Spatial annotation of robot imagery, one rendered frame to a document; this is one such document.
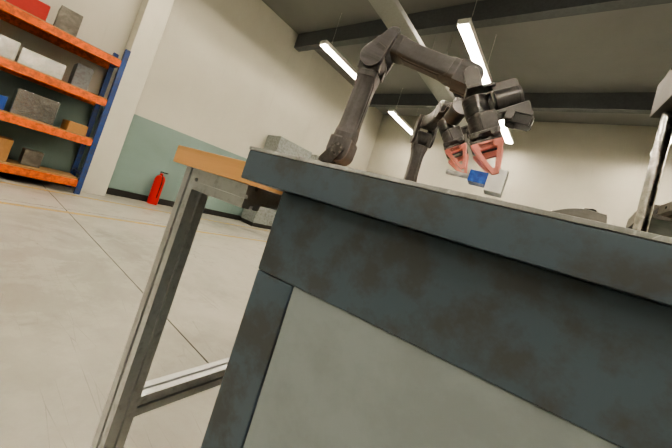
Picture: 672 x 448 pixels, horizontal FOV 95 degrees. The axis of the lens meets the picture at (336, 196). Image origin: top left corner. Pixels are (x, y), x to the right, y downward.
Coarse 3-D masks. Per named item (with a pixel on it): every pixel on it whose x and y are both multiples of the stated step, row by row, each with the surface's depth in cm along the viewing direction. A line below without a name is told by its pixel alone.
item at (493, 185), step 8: (464, 176) 73; (472, 176) 71; (480, 176) 70; (488, 176) 69; (496, 176) 68; (504, 176) 67; (472, 184) 74; (480, 184) 71; (488, 184) 69; (496, 184) 68; (504, 184) 69; (488, 192) 70; (496, 192) 67
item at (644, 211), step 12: (660, 120) 166; (660, 132) 164; (660, 144) 163; (660, 156) 162; (648, 168) 165; (660, 168) 161; (648, 180) 163; (660, 180) 161; (648, 192) 161; (648, 204) 160; (636, 216) 163; (648, 216) 160; (636, 228) 161; (648, 228) 160
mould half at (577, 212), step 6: (558, 210) 72; (564, 210) 72; (570, 210) 71; (576, 210) 71; (582, 210) 70; (588, 210) 70; (576, 216) 70; (582, 216) 70; (588, 216) 69; (594, 216) 69; (600, 216) 68; (606, 216) 68; (606, 222) 68
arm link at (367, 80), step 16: (384, 64) 83; (368, 80) 81; (352, 96) 82; (368, 96) 82; (352, 112) 82; (336, 128) 82; (352, 128) 81; (352, 144) 81; (336, 160) 80; (352, 160) 86
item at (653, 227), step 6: (654, 210) 384; (654, 216) 383; (660, 216) 380; (630, 222) 459; (654, 222) 399; (660, 222) 391; (666, 222) 383; (630, 228) 469; (654, 228) 427; (660, 228) 418; (666, 228) 409; (660, 234) 449; (666, 234) 439
